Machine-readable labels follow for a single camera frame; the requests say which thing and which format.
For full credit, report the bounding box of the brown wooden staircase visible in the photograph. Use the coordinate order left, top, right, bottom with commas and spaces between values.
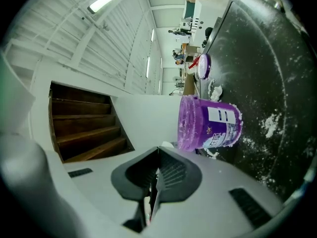
48, 81, 136, 164

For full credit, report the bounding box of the black front-load washing machine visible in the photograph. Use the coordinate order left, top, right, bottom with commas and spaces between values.
195, 0, 315, 200

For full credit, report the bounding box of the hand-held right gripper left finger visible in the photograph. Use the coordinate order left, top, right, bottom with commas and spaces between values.
46, 146, 159, 238

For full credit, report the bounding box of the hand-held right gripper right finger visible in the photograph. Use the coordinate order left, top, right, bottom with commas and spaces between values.
150, 146, 283, 238

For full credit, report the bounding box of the green bathtub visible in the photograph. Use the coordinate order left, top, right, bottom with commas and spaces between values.
182, 0, 196, 19

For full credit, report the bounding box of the red plastic item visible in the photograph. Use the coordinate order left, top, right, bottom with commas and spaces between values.
189, 56, 202, 69

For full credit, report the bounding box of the purple plastic tub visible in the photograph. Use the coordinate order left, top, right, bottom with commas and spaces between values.
177, 95, 243, 152

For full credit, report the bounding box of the purple round lid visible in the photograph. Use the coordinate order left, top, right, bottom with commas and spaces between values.
195, 53, 213, 80

